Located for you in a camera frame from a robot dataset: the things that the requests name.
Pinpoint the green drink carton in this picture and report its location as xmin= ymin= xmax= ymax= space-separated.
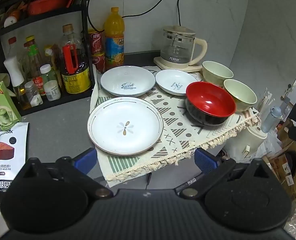
xmin=0 ymin=81 xmax=22 ymax=132

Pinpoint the orange pot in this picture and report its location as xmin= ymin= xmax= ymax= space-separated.
xmin=26 ymin=0 xmax=71 ymax=16

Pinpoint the cream green bowl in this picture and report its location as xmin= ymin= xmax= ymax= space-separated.
xmin=202 ymin=60 xmax=234 ymax=87
xmin=223 ymin=79 xmax=258 ymax=112

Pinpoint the wrapped chopsticks bundle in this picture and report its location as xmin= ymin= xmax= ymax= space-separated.
xmin=259 ymin=87 xmax=275 ymax=121

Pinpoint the green label sauce bottle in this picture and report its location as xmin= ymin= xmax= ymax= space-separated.
xmin=23 ymin=35 xmax=46 ymax=96

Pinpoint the yellow cap bottle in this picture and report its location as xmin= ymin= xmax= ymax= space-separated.
xmin=44 ymin=45 xmax=63 ymax=80

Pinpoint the clear yellow oil bottle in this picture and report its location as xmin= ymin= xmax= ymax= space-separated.
xmin=13 ymin=84 xmax=32 ymax=110

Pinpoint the clear bottle white cap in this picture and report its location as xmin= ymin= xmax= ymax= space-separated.
xmin=39 ymin=64 xmax=59 ymax=88

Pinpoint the cardboard box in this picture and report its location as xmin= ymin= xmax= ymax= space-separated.
xmin=262 ymin=119 xmax=296 ymax=201

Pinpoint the orange juice bottle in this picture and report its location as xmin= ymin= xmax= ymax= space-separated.
xmin=104 ymin=7 xmax=125 ymax=70

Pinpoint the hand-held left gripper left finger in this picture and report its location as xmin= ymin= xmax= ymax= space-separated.
xmin=21 ymin=147 xmax=114 ymax=198

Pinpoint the black metal shelf rack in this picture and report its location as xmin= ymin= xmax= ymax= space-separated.
xmin=0 ymin=0 xmax=99 ymax=117

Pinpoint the black power cable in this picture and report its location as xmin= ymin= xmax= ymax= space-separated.
xmin=86 ymin=0 xmax=167 ymax=32
xmin=177 ymin=0 xmax=183 ymax=27

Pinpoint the glass kettle with cream handle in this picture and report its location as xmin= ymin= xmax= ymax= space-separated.
xmin=160 ymin=26 xmax=208 ymax=68

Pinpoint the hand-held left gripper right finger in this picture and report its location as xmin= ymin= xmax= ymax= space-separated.
xmin=174 ymin=148 xmax=272 ymax=198

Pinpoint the patterned tasselled cloth mat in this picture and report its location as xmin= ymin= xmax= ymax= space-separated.
xmin=89 ymin=66 xmax=261 ymax=182

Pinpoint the cream white appliance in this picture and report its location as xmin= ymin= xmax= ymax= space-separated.
xmin=224 ymin=124 xmax=268 ymax=159

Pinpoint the grey blue bottle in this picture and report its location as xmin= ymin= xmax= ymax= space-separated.
xmin=260 ymin=97 xmax=291 ymax=134

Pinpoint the cooking oil bottle red handle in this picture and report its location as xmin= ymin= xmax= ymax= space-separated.
xmin=60 ymin=24 xmax=92 ymax=94

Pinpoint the small white cross-print plate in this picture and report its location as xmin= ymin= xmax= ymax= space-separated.
xmin=155 ymin=69 xmax=198 ymax=96

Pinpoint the chocolate cake snack bag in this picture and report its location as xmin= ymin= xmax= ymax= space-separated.
xmin=0 ymin=122 xmax=29 ymax=207

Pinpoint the white plate with blue lettering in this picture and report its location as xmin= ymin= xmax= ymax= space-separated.
xmin=100 ymin=65 xmax=156 ymax=97

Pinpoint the white squeeze bottle red cap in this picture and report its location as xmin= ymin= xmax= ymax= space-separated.
xmin=3 ymin=37 xmax=26 ymax=87

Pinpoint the large white flower-print plate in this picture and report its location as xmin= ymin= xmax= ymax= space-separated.
xmin=87 ymin=96 xmax=164 ymax=155

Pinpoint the red and black bowl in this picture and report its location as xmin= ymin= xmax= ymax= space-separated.
xmin=185 ymin=81 xmax=236 ymax=126

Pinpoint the red drink can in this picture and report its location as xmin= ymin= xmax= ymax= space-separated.
xmin=91 ymin=52 xmax=106 ymax=74
xmin=88 ymin=28 xmax=105 ymax=55

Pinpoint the small glass jar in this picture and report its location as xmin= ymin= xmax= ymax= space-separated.
xmin=24 ymin=81 xmax=44 ymax=107

